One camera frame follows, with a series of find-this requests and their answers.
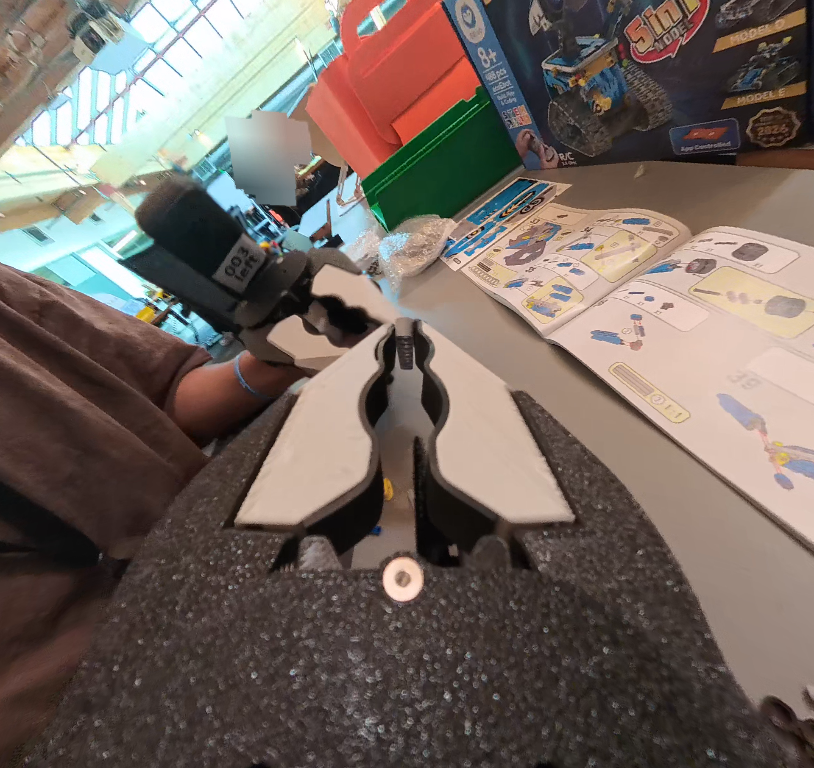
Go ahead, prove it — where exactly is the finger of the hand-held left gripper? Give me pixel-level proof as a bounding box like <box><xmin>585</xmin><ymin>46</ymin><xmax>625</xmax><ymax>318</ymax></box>
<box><xmin>309</xmin><ymin>266</ymin><xmax>399</xmax><ymax>331</ymax></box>
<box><xmin>266</xmin><ymin>313</ymin><xmax>373</xmax><ymax>376</ymax></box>

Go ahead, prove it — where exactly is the tan wooden chair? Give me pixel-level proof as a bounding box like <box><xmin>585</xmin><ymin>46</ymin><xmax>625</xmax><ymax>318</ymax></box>
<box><xmin>310</xmin><ymin>112</ymin><xmax>360</xmax><ymax>209</ymax></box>

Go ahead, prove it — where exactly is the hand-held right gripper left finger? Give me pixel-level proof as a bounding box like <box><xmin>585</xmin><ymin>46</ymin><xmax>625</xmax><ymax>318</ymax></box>
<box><xmin>234</xmin><ymin>323</ymin><xmax>392</xmax><ymax>556</ymax></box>

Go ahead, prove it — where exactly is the small bubble wrap bag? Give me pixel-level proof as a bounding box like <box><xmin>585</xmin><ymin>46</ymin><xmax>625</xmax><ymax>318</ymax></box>
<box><xmin>346</xmin><ymin>215</ymin><xmax>456</xmax><ymax>293</ymax></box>

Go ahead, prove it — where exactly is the toy set product box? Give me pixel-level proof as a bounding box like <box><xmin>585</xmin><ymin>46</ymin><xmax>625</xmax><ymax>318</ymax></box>
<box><xmin>442</xmin><ymin>0</ymin><xmax>814</xmax><ymax>168</ymax></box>

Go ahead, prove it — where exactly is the blue wrist band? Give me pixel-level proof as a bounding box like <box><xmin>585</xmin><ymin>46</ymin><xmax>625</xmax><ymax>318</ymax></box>
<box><xmin>233</xmin><ymin>353</ymin><xmax>269</xmax><ymax>399</ymax></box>

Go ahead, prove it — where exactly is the person's left hand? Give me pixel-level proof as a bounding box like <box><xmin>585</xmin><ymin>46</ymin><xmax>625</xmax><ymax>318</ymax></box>
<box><xmin>253</xmin><ymin>360</ymin><xmax>317</xmax><ymax>398</ymax></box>

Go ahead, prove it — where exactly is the black pin piece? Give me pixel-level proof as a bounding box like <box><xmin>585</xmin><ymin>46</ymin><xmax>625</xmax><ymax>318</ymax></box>
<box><xmin>394</xmin><ymin>318</ymin><xmax>418</xmax><ymax>372</ymax></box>

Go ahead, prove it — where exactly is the grey desk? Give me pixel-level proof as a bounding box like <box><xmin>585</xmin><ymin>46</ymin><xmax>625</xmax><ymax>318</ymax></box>
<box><xmin>295</xmin><ymin>161</ymin><xmax>814</xmax><ymax>718</ymax></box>

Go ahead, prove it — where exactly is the blue white printed sheet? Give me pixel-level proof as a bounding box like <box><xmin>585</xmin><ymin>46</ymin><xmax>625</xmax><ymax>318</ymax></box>
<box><xmin>440</xmin><ymin>177</ymin><xmax>573</xmax><ymax>272</ymax></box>

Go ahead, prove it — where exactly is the green plastic bin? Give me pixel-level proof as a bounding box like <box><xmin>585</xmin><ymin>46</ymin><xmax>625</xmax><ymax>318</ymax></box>
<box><xmin>360</xmin><ymin>91</ymin><xmax>526</xmax><ymax>232</ymax></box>

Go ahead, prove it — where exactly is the pile of building block pieces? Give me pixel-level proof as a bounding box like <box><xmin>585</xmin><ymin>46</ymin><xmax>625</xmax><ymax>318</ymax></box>
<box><xmin>760</xmin><ymin>685</ymin><xmax>814</xmax><ymax>756</ymax></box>

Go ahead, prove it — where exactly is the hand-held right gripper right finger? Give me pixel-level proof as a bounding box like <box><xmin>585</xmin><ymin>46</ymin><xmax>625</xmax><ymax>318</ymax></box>
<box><xmin>413</xmin><ymin>321</ymin><xmax>576</xmax><ymax>556</ymax></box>

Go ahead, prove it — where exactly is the instruction booklet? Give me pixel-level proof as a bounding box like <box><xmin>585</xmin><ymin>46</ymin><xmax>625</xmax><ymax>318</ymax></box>
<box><xmin>461</xmin><ymin>202</ymin><xmax>814</xmax><ymax>553</ymax></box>

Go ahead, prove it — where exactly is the white ceiling camera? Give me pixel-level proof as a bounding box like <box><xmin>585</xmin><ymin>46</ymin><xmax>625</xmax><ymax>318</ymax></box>
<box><xmin>67</xmin><ymin>0</ymin><xmax>126</xmax><ymax>64</ymax></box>

